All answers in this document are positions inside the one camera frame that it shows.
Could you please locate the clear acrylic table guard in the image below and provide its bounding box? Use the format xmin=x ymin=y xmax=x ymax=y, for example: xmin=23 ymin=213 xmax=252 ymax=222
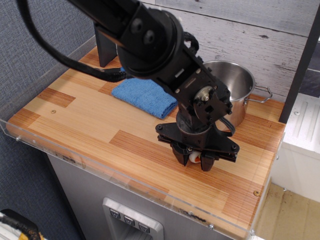
xmin=0 ymin=35 xmax=285 ymax=240

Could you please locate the white toy sink unit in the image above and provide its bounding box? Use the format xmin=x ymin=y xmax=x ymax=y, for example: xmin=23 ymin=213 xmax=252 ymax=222
xmin=270 ymin=93 xmax=320 ymax=202

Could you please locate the black frame post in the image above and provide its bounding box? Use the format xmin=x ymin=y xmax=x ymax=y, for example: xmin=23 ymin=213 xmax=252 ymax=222
xmin=278 ymin=6 xmax=320 ymax=124
xmin=94 ymin=23 xmax=118 ymax=67

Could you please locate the black right frame post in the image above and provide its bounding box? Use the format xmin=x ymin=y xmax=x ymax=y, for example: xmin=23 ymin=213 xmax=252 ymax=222
xmin=278 ymin=6 xmax=320 ymax=124

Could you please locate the plush sushi roll toy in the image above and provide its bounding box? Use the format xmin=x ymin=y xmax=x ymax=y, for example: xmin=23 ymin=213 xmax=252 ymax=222
xmin=189 ymin=151 xmax=201 ymax=164

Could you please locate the black left frame post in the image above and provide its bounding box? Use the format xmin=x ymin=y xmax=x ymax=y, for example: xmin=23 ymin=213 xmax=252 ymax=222
xmin=94 ymin=23 xmax=118 ymax=67

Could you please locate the grey cabinet with dispenser panel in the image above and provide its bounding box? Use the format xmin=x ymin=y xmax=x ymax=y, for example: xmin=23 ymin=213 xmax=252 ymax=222
xmin=48 ymin=155 xmax=228 ymax=240

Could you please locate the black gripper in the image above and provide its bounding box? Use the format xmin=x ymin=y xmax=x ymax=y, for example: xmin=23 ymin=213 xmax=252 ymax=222
xmin=155 ymin=122 xmax=240 ymax=172

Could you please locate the blue folded towel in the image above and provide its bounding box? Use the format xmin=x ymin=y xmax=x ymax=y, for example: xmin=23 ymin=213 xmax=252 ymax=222
xmin=111 ymin=78 xmax=178 ymax=119

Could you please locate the yellow object at corner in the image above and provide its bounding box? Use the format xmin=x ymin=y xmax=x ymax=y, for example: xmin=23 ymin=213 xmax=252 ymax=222
xmin=18 ymin=232 xmax=31 ymax=240

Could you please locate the stainless steel pot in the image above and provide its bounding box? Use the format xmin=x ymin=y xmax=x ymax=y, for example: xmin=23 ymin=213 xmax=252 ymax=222
xmin=204 ymin=60 xmax=273 ymax=128

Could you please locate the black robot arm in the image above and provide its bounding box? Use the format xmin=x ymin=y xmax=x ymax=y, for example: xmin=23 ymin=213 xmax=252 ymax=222
xmin=73 ymin=0 xmax=240 ymax=172

